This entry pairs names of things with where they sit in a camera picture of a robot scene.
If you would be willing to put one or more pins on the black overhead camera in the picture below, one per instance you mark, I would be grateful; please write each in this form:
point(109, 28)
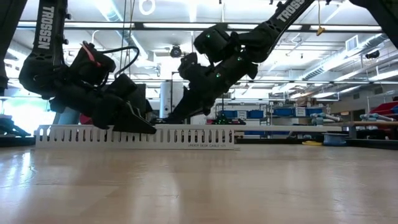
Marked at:
point(176, 52)

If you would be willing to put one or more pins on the red cabinet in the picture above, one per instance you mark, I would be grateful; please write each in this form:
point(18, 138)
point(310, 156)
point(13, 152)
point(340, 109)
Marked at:
point(85, 119)

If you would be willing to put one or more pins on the black monitor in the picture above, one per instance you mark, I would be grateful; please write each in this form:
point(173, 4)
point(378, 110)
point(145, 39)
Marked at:
point(142, 96)

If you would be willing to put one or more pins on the office chair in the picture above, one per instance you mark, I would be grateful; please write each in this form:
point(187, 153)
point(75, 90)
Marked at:
point(70, 118)

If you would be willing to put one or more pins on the grey pipe bundle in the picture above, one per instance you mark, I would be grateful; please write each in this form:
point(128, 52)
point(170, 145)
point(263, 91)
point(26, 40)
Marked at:
point(374, 117)
point(326, 118)

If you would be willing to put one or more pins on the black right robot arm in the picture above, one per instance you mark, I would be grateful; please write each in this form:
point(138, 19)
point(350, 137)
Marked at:
point(280, 18)

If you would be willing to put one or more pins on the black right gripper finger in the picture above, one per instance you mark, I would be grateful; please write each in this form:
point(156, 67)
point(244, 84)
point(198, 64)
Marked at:
point(196, 113)
point(183, 107)

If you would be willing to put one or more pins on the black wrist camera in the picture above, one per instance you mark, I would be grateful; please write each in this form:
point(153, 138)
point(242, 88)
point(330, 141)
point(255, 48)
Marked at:
point(122, 87)
point(189, 67)

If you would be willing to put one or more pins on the shelf with blue bins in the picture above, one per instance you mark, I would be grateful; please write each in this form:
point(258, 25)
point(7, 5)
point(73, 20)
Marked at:
point(284, 112)

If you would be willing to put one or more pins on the yellow hanging hook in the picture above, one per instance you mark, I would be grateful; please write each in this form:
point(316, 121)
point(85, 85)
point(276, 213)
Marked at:
point(320, 30)

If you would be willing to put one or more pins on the black aluminium rig frame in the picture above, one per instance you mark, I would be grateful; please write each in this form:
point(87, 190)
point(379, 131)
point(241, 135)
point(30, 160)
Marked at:
point(373, 143)

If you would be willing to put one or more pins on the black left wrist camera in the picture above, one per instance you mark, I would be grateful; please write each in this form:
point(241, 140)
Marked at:
point(122, 87)

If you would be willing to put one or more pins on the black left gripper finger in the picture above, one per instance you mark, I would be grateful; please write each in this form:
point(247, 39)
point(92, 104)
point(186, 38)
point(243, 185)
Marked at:
point(140, 120)
point(127, 128)

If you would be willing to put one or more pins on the wooden workbench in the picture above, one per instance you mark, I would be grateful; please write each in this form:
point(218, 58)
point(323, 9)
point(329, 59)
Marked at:
point(373, 124)

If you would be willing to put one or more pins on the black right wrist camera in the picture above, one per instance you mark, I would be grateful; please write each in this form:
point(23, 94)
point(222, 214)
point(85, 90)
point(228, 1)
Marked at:
point(189, 67)

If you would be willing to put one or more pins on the black ceiling device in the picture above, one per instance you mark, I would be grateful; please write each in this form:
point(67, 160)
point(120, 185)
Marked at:
point(372, 54)

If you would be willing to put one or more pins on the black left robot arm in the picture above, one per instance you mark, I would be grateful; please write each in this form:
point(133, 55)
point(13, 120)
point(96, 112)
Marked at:
point(46, 31)

